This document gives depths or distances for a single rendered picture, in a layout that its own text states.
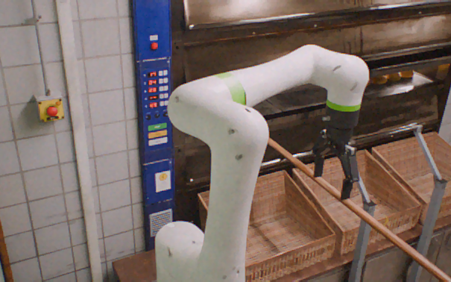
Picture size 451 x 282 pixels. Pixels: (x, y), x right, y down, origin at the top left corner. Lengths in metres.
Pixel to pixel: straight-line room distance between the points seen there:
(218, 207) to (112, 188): 1.32
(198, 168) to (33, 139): 0.82
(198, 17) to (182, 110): 1.11
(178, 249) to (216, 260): 0.15
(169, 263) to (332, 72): 0.66
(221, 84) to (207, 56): 1.12
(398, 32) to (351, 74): 1.67
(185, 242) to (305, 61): 0.58
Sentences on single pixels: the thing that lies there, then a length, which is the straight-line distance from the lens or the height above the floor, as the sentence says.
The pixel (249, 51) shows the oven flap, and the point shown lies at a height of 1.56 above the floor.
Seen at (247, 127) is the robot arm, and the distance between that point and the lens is 0.99.
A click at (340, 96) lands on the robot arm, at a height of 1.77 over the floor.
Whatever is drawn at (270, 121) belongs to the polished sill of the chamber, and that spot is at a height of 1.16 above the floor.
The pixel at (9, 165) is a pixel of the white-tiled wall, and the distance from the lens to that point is 2.19.
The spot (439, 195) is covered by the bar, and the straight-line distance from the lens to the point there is 2.76.
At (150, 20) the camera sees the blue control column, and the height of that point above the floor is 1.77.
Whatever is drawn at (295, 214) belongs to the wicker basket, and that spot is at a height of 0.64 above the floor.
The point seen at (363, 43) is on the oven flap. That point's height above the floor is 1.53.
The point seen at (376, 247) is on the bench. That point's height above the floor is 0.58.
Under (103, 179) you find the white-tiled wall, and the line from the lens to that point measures 2.31.
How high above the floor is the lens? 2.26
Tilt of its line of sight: 28 degrees down
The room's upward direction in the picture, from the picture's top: 2 degrees clockwise
